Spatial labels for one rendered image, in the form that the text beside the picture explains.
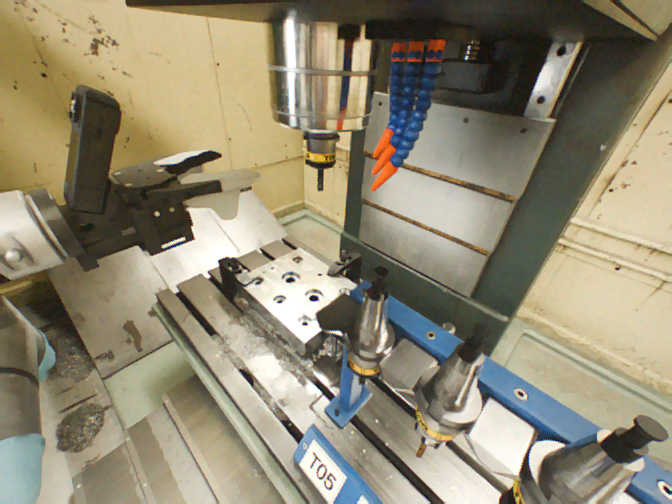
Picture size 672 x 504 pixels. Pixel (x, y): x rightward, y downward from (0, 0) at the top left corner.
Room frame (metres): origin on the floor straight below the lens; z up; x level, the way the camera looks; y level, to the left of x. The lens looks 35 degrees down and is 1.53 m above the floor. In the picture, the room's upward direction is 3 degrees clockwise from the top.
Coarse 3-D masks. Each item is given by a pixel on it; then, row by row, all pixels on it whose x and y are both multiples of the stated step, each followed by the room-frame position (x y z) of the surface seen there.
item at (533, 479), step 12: (540, 444) 0.13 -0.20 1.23; (552, 444) 0.13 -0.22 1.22; (528, 456) 0.12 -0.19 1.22; (540, 456) 0.12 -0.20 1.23; (528, 468) 0.11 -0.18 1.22; (540, 468) 0.11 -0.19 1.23; (528, 480) 0.10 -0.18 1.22; (540, 480) 0.10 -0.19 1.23; (528, 492) 0.10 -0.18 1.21; (540, 492) 0.09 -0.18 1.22; (552, 492) 0.09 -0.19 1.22
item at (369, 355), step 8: (352, 320) 0.27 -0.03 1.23; (352, 328) 0.25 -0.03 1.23; (392, 328) 0.26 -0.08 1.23; (352, 336) 0.24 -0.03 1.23; (392, 336) 0.24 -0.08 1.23; (352, 344) 0.24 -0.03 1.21; (360, 344) 0.23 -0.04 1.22; (384, 344) 0.23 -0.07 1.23; (392, 344) 0.23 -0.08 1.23; (360, 352) 0.22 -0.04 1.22; (368, 352) 0.22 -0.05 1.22; (376, 352) 0.22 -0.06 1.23; (384, 352) 0.22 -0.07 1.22; (360, 360) 0.22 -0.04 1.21; (368, 360) 0.22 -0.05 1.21; (376, 360) 0.22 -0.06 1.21
